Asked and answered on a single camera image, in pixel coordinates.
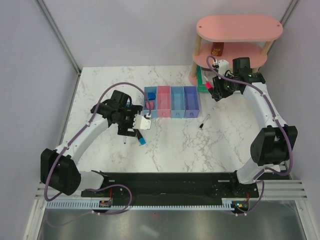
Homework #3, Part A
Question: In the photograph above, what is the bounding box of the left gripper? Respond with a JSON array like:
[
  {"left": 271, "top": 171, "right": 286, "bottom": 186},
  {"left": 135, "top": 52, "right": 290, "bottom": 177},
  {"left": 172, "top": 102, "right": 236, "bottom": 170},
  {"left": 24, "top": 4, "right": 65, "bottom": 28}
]
[{"left": 116, "top": 105, "right": 143, "bottom": 137}]

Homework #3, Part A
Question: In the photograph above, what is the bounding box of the pink black highlighter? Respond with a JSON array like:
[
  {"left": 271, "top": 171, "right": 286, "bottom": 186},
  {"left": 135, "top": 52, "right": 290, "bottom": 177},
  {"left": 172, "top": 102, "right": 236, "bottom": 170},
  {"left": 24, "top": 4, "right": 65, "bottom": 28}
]
[{"left": 204, "top": 82, "right": 214, "bottom": 95}]

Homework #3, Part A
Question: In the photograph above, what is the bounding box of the purple drawer bin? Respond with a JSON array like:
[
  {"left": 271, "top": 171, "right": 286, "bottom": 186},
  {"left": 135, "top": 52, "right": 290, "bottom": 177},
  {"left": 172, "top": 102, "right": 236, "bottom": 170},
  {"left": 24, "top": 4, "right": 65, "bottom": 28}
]
[{"left": 184, "top": 86, "right": 200, "bottom": 118}]

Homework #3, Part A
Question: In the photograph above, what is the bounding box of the pink eraser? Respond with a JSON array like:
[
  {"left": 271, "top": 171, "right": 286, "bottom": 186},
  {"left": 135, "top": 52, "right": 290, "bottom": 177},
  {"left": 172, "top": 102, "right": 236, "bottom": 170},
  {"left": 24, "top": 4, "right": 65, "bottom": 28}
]
[{"left": 145, "top": 100, "right": 155, "bottom": 110}]

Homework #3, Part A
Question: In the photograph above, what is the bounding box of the black pen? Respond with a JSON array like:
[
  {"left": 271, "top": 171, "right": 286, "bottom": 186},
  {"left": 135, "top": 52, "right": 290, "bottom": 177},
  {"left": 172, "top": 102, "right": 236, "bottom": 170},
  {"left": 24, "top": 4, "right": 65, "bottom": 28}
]
[{"left": 198, "top": 114, "right": 211, "bottom": 130}]

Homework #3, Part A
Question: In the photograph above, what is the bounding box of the blue black highlighter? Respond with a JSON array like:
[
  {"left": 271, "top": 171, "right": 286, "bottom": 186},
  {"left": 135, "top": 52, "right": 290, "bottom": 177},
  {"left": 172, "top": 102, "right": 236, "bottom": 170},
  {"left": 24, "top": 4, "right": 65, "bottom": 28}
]
[{"left": 137, "top": 136, "right": 146, "bottom": 146}]

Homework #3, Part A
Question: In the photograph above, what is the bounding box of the blue white eraser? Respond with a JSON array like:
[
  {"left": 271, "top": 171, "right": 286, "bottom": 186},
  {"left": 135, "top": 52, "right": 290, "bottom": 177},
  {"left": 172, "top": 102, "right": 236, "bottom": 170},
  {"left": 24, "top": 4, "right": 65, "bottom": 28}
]
[{"left": 147, "top": 92, "right": 156, "bottom": 101}]

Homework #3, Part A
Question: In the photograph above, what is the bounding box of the pink drawer bin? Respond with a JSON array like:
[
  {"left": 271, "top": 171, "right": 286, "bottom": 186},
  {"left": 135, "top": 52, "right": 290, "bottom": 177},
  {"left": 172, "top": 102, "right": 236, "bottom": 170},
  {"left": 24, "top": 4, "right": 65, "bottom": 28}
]
[{"left": 157, "top": 85, "right": 171, "bottom": 118}]

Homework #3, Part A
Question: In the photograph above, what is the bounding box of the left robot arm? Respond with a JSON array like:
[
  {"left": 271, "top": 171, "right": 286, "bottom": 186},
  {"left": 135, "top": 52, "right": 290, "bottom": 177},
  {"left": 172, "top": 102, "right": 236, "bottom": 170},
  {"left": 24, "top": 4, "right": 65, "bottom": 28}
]
[{"left": 40, "top": 90, "right": 143, "bottom": 197}]

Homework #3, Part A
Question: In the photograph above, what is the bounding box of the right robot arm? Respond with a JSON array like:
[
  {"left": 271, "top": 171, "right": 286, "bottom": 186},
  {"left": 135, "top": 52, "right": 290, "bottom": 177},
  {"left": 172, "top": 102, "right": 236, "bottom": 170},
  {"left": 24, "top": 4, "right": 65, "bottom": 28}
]
[{"left": 205, "top": 55, "right": 298, "bottom": 197}]

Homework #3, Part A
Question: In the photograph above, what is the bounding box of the green book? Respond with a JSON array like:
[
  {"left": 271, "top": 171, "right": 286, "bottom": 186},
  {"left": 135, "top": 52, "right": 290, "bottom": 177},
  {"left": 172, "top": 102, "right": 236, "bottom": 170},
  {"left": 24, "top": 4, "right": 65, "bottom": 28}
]
[{"left": 196, "top": 65, "right": 216, "bottom": 93}]

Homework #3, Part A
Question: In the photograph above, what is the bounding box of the red small box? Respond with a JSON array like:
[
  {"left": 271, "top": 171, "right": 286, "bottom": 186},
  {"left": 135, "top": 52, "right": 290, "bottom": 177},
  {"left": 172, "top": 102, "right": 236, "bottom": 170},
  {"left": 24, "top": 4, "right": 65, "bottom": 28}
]
[{"left": 211, "top": 42, "right": 224, "bottom": 57}]

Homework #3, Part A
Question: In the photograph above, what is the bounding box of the pink three-tier shelf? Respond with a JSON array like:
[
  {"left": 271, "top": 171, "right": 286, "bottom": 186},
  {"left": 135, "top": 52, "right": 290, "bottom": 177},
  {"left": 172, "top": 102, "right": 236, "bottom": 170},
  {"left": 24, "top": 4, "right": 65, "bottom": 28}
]
[{"left": 189, "top": 14, "right": 284, "bottom": 86}]

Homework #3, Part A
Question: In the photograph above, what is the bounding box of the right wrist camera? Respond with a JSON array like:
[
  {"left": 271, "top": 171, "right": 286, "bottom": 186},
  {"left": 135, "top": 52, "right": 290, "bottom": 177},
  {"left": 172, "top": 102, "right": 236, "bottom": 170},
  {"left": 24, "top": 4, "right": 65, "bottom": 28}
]
[{"left": 213, "top": 59, "right": 230, "bottom": 76}]

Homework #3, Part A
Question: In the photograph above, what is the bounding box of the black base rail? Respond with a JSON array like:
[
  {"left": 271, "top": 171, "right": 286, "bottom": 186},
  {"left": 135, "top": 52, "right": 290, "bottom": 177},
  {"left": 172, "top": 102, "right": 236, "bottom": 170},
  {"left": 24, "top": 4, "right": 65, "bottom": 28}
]
[{"left": 52, "top": 171, "right": 292, "bottom": 201}]

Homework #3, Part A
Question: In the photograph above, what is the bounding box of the white cable duct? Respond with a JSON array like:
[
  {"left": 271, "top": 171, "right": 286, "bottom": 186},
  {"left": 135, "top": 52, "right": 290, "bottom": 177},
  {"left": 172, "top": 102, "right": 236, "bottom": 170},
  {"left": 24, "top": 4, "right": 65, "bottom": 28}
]
[{"left": 46, "top": 198, "right": 248, "bottom": 211}]

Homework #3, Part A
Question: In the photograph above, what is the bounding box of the aluminium frame rail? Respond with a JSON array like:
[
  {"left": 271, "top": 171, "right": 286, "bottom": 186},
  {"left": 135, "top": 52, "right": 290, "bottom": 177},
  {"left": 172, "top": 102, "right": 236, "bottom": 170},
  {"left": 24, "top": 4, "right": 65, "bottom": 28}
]
[{"left": 34, "top": 180, "right": 308, "bottom": 201}]

